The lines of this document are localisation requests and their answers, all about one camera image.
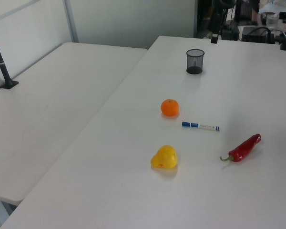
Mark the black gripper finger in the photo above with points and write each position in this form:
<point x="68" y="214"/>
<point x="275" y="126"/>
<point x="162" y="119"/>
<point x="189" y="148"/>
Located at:
<point x="213" y="39"/>
<point x="217" y="39"/>

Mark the grey partition post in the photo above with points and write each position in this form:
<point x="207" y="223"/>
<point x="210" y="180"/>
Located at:
<point x="71" y="21"/>

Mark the dark device with green parts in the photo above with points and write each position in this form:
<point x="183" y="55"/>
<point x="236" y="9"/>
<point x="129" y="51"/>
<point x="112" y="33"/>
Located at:
<point x="230" y="32"/>

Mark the orange mandarin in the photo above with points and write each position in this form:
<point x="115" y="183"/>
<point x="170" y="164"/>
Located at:
<point x="169" y="107"/>

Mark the blue and white marker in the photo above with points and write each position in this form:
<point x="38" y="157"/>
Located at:
<point x="201" y="126"/>

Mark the black camera pole with base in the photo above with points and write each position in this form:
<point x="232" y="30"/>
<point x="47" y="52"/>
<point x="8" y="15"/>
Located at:
<point x="0" y="60"/>

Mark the clear glass jar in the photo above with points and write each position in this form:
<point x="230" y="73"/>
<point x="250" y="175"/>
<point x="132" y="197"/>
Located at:
<point x="272" y="19"/>

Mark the red chili pepper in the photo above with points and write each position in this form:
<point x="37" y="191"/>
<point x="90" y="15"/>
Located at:
<point x="245" y="148"/>

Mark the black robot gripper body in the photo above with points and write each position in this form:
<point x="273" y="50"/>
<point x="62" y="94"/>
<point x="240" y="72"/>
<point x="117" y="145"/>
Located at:
<point x="217" y="21"/>

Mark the white side table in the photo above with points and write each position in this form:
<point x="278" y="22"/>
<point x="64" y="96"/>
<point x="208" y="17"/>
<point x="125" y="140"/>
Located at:
<point x="50" y="107"/>

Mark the black electronics box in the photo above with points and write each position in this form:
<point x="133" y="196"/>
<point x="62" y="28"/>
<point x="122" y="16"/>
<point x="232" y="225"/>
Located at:
<point x="253" y="34"/>

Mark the black mesh pen cup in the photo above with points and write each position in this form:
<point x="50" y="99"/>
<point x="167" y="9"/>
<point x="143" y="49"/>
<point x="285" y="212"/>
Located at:
<point x="195" y="62"/>

